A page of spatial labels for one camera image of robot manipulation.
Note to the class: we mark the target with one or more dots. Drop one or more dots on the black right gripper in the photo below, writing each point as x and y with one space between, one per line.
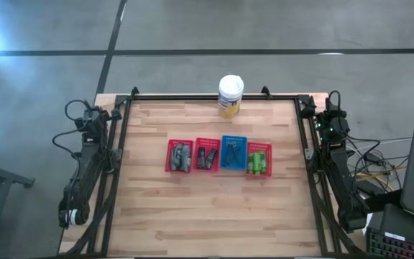
331 118

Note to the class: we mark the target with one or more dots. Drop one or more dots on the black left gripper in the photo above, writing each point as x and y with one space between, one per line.
99 118

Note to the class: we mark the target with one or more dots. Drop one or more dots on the green toiletry bottle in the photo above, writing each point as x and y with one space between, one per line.
257 164
263 162
251 163

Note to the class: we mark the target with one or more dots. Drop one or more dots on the gray toiletry tube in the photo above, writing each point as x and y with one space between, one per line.
174 158
180 160
187 160

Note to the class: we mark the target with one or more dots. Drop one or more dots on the blue toothbrush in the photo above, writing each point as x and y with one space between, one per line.
232 147
227 158

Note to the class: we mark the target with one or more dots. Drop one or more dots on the black toiletry tube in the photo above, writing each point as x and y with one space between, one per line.
201 160
211 158

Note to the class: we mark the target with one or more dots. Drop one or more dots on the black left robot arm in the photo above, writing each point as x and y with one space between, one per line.
85 169

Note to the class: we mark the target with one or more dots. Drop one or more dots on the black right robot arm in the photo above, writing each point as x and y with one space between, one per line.
340 172

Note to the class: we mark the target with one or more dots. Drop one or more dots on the red plastic basket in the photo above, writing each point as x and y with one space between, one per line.
167 169
269 147
196 142

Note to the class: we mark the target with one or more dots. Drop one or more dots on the white yellow wipes canister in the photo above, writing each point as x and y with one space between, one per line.
231 95

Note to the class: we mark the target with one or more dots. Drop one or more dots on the blue plastic basket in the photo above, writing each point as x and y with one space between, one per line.
225 138

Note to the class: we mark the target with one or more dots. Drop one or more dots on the black equipment box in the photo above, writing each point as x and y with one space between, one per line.
404 219

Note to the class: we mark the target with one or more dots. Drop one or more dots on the black backlit keyboard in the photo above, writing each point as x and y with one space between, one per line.
397 248

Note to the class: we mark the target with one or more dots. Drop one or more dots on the black aluminium table frame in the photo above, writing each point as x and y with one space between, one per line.
174 97

